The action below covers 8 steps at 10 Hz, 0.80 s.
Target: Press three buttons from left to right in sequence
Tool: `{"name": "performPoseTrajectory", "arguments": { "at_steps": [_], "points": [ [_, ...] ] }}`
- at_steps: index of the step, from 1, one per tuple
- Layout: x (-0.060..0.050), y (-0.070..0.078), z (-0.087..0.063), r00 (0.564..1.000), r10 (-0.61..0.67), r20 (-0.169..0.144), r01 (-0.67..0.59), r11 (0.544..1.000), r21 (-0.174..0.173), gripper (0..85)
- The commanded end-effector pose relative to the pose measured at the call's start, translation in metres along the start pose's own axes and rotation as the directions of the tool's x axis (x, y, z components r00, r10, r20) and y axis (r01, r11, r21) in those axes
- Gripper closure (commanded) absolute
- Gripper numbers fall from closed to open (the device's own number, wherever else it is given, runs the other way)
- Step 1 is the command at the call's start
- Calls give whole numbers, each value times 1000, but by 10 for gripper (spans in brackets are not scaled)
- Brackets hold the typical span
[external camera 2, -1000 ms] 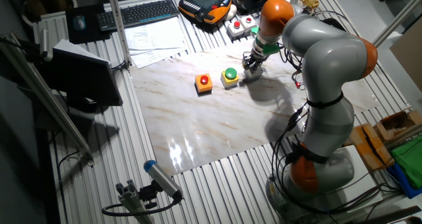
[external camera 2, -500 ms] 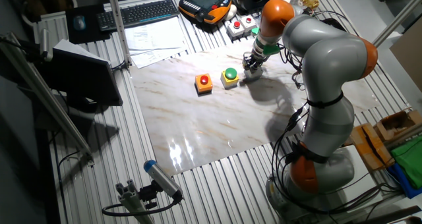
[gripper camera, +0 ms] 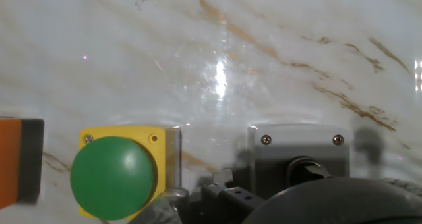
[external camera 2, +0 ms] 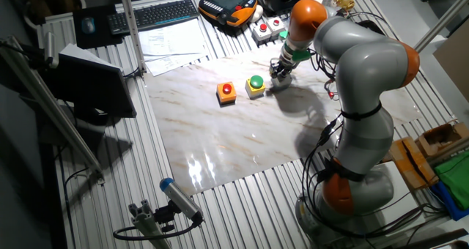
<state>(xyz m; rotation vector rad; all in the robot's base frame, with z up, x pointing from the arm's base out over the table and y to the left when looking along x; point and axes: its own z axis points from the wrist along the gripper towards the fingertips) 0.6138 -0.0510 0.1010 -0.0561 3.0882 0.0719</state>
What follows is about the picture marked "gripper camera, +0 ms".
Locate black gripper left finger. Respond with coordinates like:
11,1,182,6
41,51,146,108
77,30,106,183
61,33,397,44
199,169,266,224

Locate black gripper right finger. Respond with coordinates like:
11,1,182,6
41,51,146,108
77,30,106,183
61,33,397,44
288,163,334,182

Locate grey box small green button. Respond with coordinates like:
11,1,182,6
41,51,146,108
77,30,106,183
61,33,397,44
247,123,352,200

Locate yellow box green mushroom button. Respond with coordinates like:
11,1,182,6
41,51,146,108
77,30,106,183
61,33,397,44
69,125,183,222

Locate orange box red button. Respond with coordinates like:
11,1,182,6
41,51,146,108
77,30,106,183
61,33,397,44
0,117,45,210

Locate marble pattern mat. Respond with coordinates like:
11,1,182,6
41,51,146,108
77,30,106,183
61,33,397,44
0,0,422,224

